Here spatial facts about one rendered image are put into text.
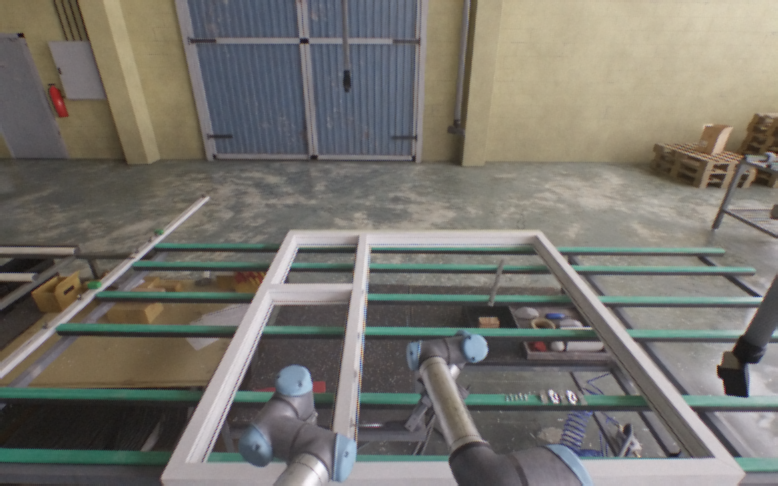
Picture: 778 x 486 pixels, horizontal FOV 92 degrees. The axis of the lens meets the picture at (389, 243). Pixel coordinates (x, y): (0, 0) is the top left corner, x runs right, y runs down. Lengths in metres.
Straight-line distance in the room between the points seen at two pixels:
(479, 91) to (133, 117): 5.91
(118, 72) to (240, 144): 2.12
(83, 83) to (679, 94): 10.32
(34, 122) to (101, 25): 2.56
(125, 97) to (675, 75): 9.39
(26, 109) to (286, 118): 4.72
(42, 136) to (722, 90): 12.34
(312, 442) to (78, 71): 8.28
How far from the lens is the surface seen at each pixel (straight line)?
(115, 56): 8.11
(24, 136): 10.01
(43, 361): 2.02
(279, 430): 0.83
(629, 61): 8.22
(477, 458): 0.87
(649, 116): 8.60
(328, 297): 1.77
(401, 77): 7.12
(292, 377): 0.89
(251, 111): 7.60
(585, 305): 1.90
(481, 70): 6.92
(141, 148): 8.27
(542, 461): 0.89
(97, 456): 1.48
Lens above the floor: 1.90
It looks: 27 degrees down
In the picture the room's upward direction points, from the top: straight up
